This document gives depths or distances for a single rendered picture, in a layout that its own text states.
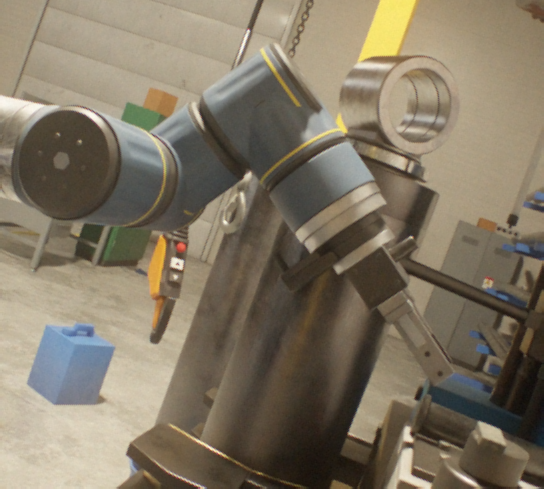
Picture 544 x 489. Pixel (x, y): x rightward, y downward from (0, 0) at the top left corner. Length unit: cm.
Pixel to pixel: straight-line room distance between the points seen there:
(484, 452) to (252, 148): 41
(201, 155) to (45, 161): 20
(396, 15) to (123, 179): 322
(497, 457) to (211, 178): 44
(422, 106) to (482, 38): 1098
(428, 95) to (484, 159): 1066
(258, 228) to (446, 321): 897
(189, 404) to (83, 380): 164
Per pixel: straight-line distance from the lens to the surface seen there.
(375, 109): 116
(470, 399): 133
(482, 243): 1132
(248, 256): 250
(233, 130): 86
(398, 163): 115
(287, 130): 84
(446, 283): 103
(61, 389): 410
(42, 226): 719
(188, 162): 87
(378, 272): 81
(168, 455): 111
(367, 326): 115
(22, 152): 76
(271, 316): 115
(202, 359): 256
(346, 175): 84
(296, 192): 84
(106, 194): 72
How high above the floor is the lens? 139
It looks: 3 degrees down
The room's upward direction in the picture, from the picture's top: 20 degrees clockwise
